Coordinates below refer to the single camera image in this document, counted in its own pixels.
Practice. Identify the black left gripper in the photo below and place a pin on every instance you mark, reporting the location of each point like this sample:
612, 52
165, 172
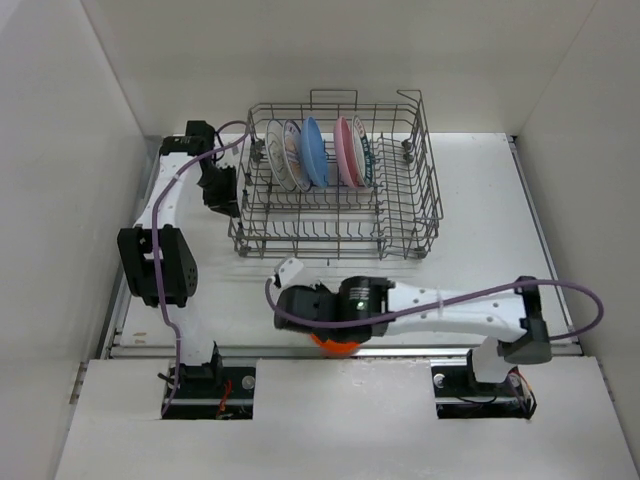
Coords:
224, 202

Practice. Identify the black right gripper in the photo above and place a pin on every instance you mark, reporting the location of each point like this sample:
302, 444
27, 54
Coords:
317, 288

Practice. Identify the orange plastic plate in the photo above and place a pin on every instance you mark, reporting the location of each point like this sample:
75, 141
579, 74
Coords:
334, 348

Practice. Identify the white patterned plate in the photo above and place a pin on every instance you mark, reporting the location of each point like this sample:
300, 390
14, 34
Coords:
276, 156

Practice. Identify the white plate colourful print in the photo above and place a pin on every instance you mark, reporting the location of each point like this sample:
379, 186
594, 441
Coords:
293, 156

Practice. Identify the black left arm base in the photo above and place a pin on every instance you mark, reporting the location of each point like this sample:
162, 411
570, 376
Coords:
210, 392

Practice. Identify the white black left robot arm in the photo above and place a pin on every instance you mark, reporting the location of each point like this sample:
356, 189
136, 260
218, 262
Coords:
159, 266

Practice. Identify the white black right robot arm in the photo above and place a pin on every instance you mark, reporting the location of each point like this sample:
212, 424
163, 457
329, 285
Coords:
508, 318

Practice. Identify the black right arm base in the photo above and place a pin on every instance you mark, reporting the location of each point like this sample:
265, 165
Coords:
457, 397

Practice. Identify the blue plastic plate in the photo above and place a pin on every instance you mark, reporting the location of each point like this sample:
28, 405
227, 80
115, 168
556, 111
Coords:
313, 153

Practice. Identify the pink plastic plate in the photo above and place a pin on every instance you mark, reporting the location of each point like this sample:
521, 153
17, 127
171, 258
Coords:
346, 155

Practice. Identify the white plate teal rim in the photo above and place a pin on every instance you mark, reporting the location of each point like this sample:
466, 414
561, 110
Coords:
363, 153

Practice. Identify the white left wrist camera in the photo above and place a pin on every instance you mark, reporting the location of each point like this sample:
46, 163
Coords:
229, 156

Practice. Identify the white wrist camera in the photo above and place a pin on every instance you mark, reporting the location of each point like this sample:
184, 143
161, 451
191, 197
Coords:
229, 156
290, 272

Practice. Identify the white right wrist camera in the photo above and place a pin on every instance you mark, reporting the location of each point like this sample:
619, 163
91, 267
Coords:
290, 272

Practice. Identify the grey wire dish rack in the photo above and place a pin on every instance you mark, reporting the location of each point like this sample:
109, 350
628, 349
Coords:
398, 216

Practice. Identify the aluminium table frame rail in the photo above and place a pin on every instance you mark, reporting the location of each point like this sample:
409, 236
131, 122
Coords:
489, 236

